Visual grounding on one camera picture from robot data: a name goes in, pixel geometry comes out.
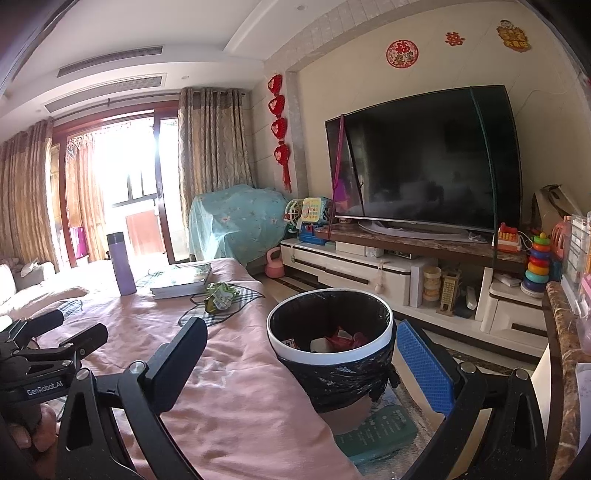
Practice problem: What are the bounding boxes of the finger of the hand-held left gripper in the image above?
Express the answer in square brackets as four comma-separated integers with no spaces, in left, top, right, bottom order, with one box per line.
[18,322,110,370]
[14,309,65,344]

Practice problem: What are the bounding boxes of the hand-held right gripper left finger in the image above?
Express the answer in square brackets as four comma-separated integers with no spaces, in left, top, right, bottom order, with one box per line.
[55,316,208,480]

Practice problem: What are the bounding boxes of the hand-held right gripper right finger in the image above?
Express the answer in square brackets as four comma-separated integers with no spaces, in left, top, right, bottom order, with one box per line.
[396,318,555,480]

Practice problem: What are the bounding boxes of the red snack wrapper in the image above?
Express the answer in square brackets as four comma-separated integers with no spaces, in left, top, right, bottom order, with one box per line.
[325,327,370,354]

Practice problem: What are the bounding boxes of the white bin with black bag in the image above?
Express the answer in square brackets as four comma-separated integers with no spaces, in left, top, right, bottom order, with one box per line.
[267,288,400,414]

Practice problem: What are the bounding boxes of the person's left hand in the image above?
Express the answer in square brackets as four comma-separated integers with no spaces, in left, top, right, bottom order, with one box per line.
[9,401,58,455]

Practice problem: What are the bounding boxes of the white sofa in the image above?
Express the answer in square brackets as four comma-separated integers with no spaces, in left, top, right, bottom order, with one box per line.
[0,258,88,319]

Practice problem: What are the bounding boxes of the green snack wrapper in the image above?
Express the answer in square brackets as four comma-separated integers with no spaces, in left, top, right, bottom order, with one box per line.
[203,281,238,324]

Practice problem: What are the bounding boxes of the green remote control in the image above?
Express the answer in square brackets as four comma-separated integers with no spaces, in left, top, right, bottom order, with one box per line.
[335,404,419,464]

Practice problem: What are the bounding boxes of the purple thermos bottle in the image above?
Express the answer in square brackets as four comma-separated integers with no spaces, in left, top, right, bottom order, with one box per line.
[106,232,138,296]

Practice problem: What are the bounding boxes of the wooden building model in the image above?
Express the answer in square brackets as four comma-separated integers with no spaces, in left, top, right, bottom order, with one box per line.
[436,269,462,317]

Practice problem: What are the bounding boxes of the white book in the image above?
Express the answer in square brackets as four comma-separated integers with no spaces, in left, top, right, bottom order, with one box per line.
[150,263,213,300]

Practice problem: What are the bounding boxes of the stacked round wooden containers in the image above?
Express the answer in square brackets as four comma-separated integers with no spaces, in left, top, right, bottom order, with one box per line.
[423,266,441,305]

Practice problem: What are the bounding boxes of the white television cabinet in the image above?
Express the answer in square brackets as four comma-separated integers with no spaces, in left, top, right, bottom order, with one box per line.
[280,222,550,358]

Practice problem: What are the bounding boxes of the beige patterned curtain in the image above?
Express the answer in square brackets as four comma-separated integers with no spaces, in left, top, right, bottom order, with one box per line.
[178,87,257,232]
[0,117,61,273]

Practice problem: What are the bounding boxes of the sheer brown curtain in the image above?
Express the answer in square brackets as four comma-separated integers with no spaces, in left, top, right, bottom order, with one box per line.
[67,134,109,261]

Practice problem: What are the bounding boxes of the pink kettlebell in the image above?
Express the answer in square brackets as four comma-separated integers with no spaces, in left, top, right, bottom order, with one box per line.
[265,247,284,278]

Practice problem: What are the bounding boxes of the marble top side cabinet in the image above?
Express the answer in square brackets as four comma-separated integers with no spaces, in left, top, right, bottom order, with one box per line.
[531,281,591,480]

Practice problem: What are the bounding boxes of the teal floral cloth cover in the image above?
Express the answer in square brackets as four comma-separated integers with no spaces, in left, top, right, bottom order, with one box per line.
[188,185,291,278]

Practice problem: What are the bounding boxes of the red toy telephone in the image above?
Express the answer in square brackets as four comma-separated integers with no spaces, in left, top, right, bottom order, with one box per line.
[496,222,522,253]

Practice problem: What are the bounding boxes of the pink plastic toy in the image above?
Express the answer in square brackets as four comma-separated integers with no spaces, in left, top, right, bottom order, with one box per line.
[551,220,571,259]

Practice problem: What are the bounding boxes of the white toy fan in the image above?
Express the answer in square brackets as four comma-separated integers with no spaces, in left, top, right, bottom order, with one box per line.
[285,198,305,232]

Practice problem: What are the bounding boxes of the clear plastic organizer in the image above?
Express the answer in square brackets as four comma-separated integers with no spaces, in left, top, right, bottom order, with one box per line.
[561,212,591,315]

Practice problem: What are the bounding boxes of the yellow blue activity toy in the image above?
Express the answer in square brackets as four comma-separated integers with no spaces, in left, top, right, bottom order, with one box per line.
[302,196,324,227]

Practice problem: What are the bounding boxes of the cardboard box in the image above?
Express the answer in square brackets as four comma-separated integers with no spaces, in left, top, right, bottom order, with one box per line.
[531,185,575,232]

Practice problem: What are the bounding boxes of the black television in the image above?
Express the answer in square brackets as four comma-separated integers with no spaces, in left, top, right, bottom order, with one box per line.
[324,84,522,233]

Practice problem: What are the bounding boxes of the pink hula hoop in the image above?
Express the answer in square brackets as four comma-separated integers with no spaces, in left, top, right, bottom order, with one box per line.
[327,114,345,243]

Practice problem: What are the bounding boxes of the ceiling air vent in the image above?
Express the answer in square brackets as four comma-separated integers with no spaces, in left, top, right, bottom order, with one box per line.
[58,45,164,78]

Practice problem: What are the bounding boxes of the round red paper decoration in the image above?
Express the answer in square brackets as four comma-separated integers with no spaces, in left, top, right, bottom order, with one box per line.
[386,39,419,69]

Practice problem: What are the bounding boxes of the gold red figure sticker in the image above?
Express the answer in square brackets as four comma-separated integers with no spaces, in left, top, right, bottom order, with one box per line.
[496,19,531,52]

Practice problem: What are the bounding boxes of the rainbow stacking ring toy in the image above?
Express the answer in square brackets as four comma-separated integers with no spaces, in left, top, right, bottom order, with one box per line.
[521,232,552,294]

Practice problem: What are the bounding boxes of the wooden frame glass door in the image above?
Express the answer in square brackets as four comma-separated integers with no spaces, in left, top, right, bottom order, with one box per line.
[53,111,190,268]

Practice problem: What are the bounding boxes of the red hanging decoration string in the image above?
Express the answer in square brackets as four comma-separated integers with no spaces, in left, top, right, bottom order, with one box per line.
[268,74,293,192]

